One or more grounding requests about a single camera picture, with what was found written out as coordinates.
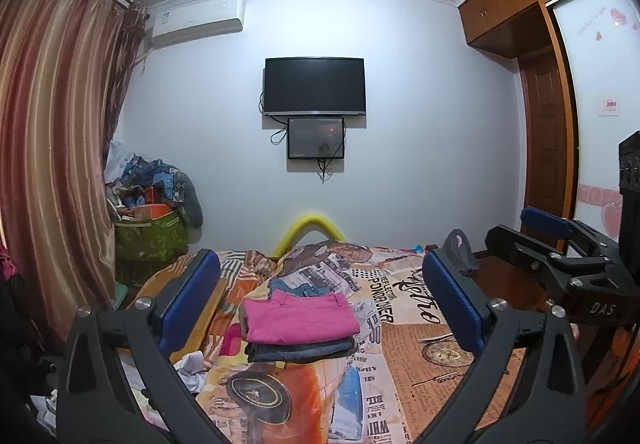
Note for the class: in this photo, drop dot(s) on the pink pants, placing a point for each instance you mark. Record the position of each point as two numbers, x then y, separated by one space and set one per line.
300 319

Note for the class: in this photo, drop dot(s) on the pile of mixed clothes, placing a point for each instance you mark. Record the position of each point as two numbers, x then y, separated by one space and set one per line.
155 181

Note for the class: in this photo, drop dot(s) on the striped brown curtain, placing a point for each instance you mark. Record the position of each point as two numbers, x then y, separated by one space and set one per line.
55 133

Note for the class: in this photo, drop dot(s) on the white air conditioner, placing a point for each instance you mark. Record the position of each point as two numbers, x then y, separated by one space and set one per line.
197 21

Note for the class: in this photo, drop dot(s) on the black pants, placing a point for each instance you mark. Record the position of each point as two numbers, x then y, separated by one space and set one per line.
344 353

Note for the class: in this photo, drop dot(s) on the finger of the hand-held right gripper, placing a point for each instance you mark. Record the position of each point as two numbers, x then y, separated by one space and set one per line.
520 251
547 224

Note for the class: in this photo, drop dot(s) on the yellow curved bed frame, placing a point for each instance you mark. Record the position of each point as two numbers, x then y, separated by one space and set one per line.
310 226

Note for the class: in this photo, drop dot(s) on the white heart-print sliding door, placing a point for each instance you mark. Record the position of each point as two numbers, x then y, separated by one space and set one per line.
595 73

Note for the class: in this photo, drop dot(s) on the white wall sticker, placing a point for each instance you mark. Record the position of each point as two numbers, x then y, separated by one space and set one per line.
609 106

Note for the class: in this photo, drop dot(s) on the brown wooden door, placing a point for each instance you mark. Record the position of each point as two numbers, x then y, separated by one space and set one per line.
547 143

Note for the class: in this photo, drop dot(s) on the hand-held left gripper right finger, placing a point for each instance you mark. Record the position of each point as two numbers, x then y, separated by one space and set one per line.
452 296

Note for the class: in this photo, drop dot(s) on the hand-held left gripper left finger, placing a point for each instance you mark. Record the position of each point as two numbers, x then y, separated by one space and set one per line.
192 296

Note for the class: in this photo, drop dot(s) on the grey backpack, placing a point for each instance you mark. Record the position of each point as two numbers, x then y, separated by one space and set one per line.
462 251

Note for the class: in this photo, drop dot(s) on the black wall television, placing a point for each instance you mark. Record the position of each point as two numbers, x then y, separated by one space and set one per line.
315 84

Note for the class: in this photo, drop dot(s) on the green storage bag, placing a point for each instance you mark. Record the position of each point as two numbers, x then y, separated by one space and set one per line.
150 236

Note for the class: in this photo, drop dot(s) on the printed blanket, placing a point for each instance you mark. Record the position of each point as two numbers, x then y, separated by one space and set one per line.
380 324

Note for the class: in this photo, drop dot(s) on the small black wall monitor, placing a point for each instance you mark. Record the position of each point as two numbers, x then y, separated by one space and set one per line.
316 138

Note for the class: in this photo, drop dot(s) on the blue jeans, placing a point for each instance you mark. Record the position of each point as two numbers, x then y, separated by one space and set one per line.
295 350

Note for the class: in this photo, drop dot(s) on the wooden lap desk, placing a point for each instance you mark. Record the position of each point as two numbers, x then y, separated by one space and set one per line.
210 311

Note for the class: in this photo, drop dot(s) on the person's right hand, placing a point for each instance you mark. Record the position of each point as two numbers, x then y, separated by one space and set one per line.
617 344

